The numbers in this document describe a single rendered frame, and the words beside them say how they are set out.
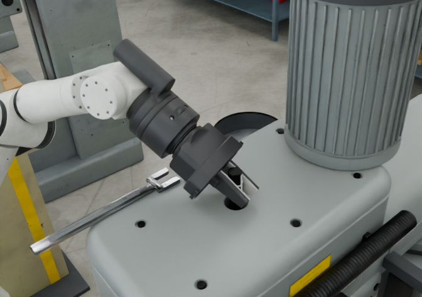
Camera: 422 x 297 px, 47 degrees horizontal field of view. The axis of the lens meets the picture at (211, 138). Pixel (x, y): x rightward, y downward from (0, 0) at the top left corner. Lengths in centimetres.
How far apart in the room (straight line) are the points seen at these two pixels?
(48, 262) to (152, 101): 244
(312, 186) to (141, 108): 29
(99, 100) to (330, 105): 34
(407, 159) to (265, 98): 362
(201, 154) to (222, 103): 388
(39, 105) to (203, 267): 39
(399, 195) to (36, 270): 242
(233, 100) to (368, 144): 386
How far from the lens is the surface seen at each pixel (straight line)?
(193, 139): 71
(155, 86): 71
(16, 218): 280
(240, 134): 329
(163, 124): 70
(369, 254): 82
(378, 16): 69
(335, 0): 68
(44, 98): 84
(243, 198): 71
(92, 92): 72
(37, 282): 315
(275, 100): 461
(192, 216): 73
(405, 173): 105
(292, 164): 82
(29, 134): 92
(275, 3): 559
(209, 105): 456
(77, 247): 340
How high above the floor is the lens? 241
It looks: 36 degrees down
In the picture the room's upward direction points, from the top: 4 degrees counter-clockwise
